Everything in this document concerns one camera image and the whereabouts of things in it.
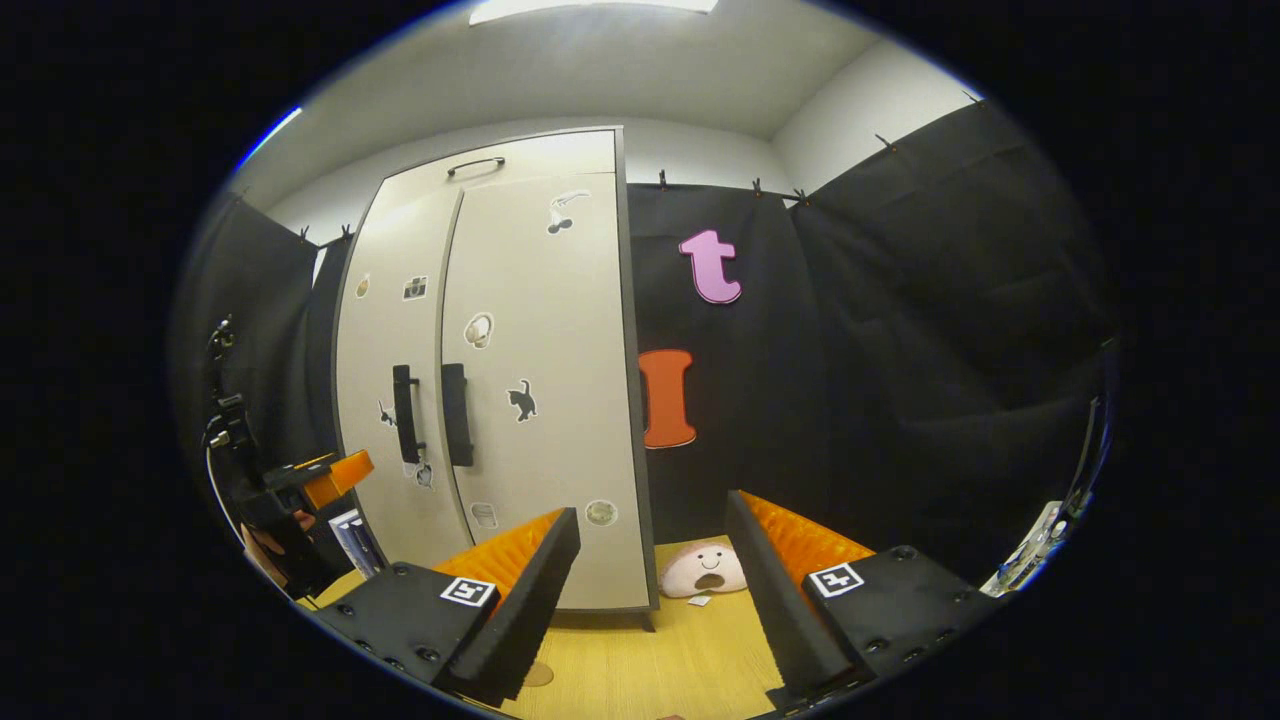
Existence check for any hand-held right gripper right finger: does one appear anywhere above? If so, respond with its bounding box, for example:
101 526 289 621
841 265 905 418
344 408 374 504
724 489 1001 701

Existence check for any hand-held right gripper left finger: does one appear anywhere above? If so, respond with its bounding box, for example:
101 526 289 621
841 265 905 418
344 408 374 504
300 506 583 707

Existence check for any white book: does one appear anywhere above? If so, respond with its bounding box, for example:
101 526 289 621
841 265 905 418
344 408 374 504
328 512 357 579

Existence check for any grey-blue book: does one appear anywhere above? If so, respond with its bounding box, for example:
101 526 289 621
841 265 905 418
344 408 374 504
342 510 371 579

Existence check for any dark blue book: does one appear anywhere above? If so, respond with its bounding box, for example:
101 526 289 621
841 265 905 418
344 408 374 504
355 508 387 579

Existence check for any pink plush toy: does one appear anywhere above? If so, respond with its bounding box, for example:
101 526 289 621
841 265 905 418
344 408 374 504
658 541 749 601

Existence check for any white cabinet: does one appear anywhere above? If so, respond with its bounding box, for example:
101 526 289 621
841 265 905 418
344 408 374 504
330 125 661 633

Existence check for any black backdrop cloth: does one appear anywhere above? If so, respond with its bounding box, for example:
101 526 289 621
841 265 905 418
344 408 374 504
170 190 346 601
625 95 1121 591

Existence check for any white cabinet drawer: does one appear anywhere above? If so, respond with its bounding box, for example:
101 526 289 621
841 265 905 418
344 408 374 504
378 128 619 201

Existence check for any large ceiling light panel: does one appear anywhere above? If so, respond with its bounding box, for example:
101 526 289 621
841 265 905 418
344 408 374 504
468 0 721 26

